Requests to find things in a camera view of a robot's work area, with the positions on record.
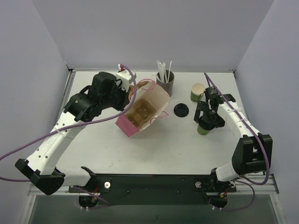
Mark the black plastic cup lid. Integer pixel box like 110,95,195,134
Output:
198,117,215,131
173,103,189,118

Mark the brown cardboard cup carrier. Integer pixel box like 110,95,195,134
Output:
125,98,156,128
128,85,135,100

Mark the brown paper takeout bag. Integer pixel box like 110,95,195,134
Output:
115,79,171,137

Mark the green paper coffee cup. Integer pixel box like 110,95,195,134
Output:
190,83,206,103
197,126,210,135

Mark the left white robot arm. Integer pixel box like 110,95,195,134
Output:
15,69,136,195

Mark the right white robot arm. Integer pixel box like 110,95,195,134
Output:
194,86,273,182

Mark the grey cylindrical straw holder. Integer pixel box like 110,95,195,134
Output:
156,70,174,97

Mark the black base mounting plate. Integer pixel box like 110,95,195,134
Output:
69,174,236,205

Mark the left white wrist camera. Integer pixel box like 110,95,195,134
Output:
115,64,134,92

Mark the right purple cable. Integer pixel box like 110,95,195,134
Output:
204,72,272,211

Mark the purple cable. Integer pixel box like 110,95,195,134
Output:
0,64,136,208
204,72,272,211

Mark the aluminium frame rail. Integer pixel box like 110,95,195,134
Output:
33,174,279,196

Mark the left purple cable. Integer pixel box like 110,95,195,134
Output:
0,64,136,208

